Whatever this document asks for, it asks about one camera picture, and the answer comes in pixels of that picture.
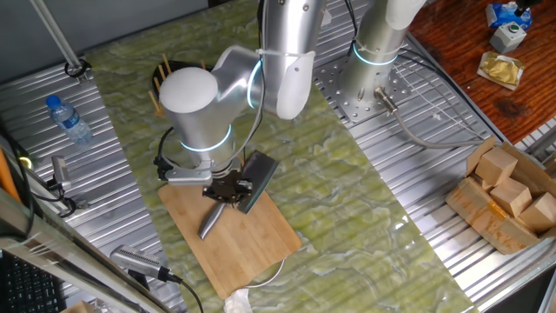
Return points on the stainless steel cleaver knife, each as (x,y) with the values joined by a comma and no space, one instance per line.
(258,174)

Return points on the aluminium frame bar with bracket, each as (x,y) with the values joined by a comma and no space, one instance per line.
(87,269)

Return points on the bamboo cutting board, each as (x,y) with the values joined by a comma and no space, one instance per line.
(247,248)

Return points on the brown cardboard box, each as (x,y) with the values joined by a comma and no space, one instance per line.
(486,217)

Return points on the gold foil packet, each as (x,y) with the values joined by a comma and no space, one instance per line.
(500,70)

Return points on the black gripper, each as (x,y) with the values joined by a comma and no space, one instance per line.
(223,187)

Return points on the light wooden cube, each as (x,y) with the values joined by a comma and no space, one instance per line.
(538,213)
(511,197)
(497,167)

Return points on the blue tissue pack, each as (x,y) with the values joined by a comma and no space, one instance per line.
(504,15)

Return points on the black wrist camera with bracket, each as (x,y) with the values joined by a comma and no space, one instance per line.
(187,176)

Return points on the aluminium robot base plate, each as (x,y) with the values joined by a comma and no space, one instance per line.
(334,87)

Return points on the wooden knife rack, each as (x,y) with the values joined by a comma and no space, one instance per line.
(155,102)

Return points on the black keyboard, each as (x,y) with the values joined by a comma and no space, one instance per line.
(26,287)

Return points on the small camera on metal mount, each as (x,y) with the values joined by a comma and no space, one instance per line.
(60,169)

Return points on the clear water bottle blue label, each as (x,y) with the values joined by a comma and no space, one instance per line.
(69,119)

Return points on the slanted aluminium pole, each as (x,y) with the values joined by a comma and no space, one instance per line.
(56,37)

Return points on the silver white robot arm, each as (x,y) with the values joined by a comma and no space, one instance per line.
(191,113)

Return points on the small black object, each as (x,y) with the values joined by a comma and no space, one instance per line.
(525,6)

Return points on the crumpled white tissue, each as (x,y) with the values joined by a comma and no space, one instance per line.
(238,302)

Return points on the large light wooden block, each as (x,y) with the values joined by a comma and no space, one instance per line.
(78,308)

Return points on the silver ribbed handheld device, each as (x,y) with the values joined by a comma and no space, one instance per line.
(137,261)

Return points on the green marble pattern mat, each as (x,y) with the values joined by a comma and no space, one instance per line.
(347,195)

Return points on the grey emergency button box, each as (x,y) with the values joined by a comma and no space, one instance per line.
(507,38)

